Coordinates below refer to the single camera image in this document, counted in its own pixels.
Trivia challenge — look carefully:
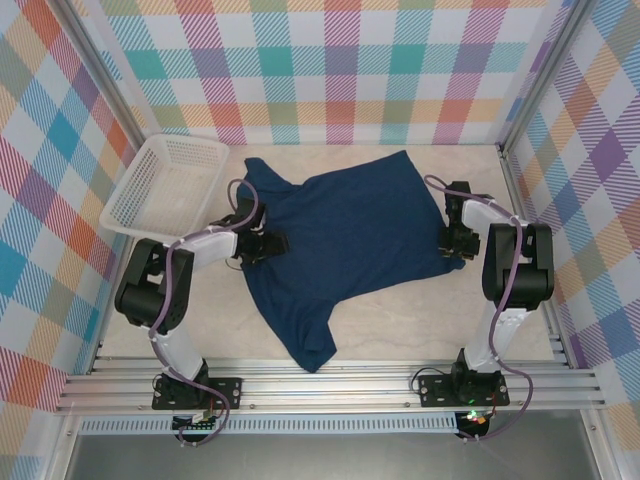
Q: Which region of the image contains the navy blue t-shirt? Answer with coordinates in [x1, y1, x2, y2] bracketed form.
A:
[241, 151, 469, 374]

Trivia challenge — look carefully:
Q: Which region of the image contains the white plastic mesh basket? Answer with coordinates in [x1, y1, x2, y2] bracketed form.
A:
[98, 133, 231, 240]

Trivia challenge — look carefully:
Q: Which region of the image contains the small electronics board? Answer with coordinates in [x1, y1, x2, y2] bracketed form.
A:
[457, 407, 494, 431]
[172, 409, 221, 434]

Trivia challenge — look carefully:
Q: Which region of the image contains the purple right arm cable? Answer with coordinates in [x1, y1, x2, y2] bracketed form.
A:
[422, 173, 535, 444]

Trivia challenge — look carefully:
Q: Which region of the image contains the aluminium side rail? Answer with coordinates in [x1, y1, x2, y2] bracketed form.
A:
[87, 234, 134, 371]
[497, 142, 574, 369]

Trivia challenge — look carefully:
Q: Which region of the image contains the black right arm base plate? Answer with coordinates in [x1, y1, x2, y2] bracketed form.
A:
[417, 372, 510, 409]

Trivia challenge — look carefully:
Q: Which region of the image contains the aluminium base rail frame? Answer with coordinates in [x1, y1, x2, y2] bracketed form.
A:
[54, 353, 606, 416]

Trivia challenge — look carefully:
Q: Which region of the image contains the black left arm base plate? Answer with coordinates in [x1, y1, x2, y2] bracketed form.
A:
[151, 375, 245, 412]

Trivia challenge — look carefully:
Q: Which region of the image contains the white slotted cable duct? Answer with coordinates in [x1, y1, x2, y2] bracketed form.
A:
[79, 413, 459, 435]

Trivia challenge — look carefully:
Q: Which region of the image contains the aluminium corner post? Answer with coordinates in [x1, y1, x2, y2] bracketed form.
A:
[58, 0, 151, 146]
[497, 0, 599, 151]

